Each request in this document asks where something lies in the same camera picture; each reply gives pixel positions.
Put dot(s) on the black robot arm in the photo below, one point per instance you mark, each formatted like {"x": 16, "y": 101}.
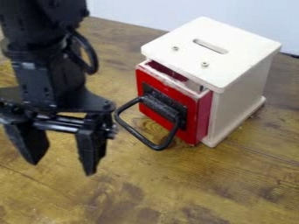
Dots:
{"x": 52, "y": 58}

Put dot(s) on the white wooden box cabinet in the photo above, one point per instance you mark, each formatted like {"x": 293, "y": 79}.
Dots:
{"x": 239, "y": 56}

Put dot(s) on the red drawer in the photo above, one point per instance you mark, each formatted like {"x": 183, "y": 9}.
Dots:
{"x": 181, "y": 94}

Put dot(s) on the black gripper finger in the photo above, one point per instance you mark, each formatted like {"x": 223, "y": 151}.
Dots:
{"x": 92, "y": 149}

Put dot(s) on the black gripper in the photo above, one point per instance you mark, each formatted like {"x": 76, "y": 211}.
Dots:
{"x": 49, "y": 100}

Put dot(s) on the black metal drawer handle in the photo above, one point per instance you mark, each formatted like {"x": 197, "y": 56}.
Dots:
{"x": 164, "y": 113}

